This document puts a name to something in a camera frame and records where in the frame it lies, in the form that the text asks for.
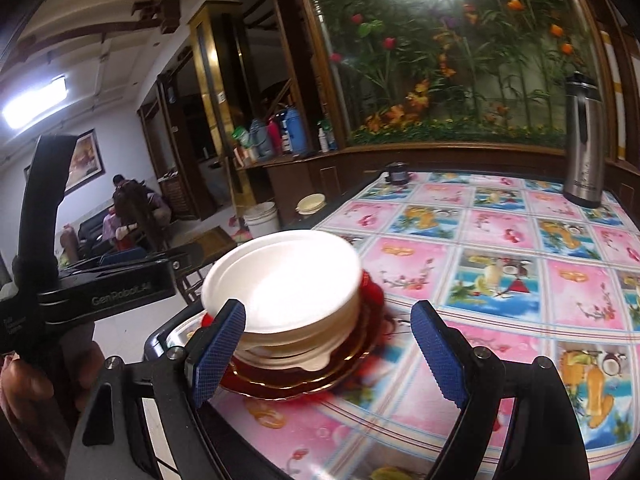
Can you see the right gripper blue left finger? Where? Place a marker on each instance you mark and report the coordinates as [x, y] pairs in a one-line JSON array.
[[211, 349]]

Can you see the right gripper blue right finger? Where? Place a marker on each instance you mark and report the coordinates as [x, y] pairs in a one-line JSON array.
[[436, 342]]

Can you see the cream bowl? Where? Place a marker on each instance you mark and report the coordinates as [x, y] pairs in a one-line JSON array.
[[310, 351]]

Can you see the white bowl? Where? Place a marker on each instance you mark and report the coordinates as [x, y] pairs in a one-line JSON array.
[[294, 285]]

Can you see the stacked bowls on side stand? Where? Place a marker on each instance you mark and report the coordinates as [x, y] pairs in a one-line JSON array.
[[311, 204]]

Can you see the person's left hand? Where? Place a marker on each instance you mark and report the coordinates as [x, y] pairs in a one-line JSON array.
[[27, 399]]

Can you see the colourful fruit pattern tablecloth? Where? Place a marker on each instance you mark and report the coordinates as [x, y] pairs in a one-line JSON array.
[[514, 266]]

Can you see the seated person in background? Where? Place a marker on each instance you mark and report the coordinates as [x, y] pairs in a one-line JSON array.
[[136, 207]]

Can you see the white plastic bucket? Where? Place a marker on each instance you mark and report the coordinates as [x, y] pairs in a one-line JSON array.
[[262, 219]]

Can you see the small black jar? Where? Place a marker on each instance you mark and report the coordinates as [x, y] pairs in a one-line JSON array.
[[397, 173]]

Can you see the stainless steel thermos jug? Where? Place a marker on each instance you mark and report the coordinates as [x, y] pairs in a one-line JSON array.
[[585, 141]]

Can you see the blue water bottle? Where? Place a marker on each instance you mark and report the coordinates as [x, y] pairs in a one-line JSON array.
[[296, 132]]

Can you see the framed wall picture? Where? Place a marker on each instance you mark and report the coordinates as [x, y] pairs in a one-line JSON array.
[[86, 163]]

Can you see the flower garden wall mural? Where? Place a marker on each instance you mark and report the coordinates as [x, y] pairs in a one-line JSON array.
[[455, 70]]

